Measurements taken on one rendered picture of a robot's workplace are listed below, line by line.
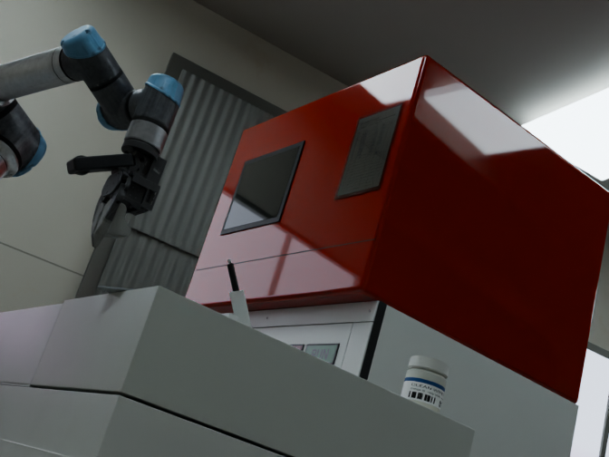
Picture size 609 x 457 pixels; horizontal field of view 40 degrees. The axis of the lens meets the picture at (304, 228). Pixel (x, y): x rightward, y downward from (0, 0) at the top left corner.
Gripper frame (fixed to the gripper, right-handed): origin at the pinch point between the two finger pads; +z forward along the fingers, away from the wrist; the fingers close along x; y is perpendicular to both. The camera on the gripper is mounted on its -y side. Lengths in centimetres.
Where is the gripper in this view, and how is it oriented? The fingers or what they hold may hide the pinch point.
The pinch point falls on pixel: (93, 238)
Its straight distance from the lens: 157.9
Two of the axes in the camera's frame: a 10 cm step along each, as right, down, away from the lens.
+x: -5.8, 1.2, 8.0
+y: 7.7, 4.2, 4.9
